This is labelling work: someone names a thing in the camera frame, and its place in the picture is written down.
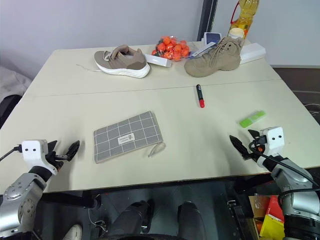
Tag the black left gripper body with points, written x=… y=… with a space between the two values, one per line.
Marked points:
x=55 y=158

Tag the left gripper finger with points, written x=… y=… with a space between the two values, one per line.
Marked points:
x=73 y=150
x=52 y=146

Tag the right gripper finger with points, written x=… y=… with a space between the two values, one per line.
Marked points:
x=239 y=145
x=254 y=134

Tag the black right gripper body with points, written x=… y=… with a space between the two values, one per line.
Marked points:
x=255 y=150

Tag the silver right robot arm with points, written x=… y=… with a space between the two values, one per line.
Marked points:
x=295 y=185

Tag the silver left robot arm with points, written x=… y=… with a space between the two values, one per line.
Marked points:
x=22 y=195

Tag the grey checkered fabric pouch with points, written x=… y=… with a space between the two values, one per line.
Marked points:
x=127 y=136

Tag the green highlighter pen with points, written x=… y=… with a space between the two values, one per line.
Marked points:
x=252 y=119

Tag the black chair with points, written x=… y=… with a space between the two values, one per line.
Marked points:
x=8 y=107

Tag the black marker with red cap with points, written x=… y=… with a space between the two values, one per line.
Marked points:
x=200 y=96

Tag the cardboard box with coloured packs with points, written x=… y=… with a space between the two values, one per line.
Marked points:
x=270 y=215

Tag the grey cloth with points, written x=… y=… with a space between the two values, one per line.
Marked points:
x=12 y=82

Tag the white shoe toe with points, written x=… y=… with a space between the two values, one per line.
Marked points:
x=73 y=232

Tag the flat white box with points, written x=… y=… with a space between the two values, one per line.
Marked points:
x=252 y=52

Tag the tan lace-up boot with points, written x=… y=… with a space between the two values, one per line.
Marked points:
x=215 y=60

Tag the dark rounded leg shape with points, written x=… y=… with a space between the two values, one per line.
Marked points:
x=191 y=220
x=132 y=217

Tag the blue and white tube pack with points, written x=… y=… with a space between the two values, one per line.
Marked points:
x=202 y=50

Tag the brown sneaker with white sole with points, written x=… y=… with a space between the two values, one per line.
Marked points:
x=122 y=62

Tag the white round jar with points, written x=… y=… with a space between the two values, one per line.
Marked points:
x=236 y=32

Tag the blue and white box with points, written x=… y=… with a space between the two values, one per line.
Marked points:
x=212 y=37

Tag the long white carton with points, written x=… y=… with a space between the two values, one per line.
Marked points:
x=158 y=60

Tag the yellow cooking oil bottle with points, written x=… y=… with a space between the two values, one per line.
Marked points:
x=246 y=17

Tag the bag of small oranges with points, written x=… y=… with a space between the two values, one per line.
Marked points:
x=172 y=48

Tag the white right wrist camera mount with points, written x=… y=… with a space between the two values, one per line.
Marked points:
x=274 y=140

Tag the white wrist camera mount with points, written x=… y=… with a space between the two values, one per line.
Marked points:
x=32 y=152
x=274 y=140

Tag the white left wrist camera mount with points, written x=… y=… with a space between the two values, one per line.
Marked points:
x=32 y=152

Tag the black table frame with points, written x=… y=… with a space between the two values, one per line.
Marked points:
x=72 y=197

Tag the black vertical post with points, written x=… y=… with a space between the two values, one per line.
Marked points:
x=207 y=17

